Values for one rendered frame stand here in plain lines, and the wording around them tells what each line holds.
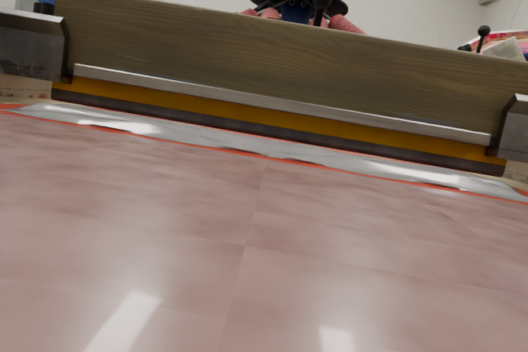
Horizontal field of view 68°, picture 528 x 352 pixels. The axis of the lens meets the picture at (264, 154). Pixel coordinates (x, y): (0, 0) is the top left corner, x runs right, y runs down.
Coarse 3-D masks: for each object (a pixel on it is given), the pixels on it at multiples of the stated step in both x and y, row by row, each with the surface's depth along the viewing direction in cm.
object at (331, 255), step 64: (320, 192) 16; (384, 192) 18; (448, 192) 22; (256, 256) 8; (320, 256) 8; (384, 256) 9; (448, 256) 10; (512, 256) 11; (256, 320) 6; (320, 320) 6; (384, 320) 6; (448, 320) 7; (512, 320) 7
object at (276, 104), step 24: (96, 72) 32; (120, 72) 32; (192, 96) 32; (216, 96) 32; (240, 96) 32; (264, 96) 32; (336, 120) 32; (360, 120) 32; (384, 120) 32; (408, 120) 32; (480, 144) 32
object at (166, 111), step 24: (72, 96) 35; (96, 96) 35; (192, 120) 35; (216, 120) 35; (240, 120) 35; (312, 144) 35; (336, 144) 34; (360, 144) 34; (456, 168) 34; (480, 168) 34; (504, 168) 34
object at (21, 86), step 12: (0, 72) 36; (0, 84) 36; (12, 84) 37; (24, 84) 39; (36, 84) 41; (48, 84) 43; (12, 96) 38; (24, 96) 40; (36, 96) 41; (48, 96) 43; (516, 168) 41; (516, 180) 40
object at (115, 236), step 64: (0, 128) 18; (64, 128) 22; (0, 192) 9; (64, 192) 10; (128, 192) 11; (192, 192) 12; (256, 192) 14; (0, 256) 6; (64, 256) 6; (128, 256) 7; (192, 256) 7; (0, 320) 5; (64, 320) 5; (128, 320) 5; (192, 320) 5
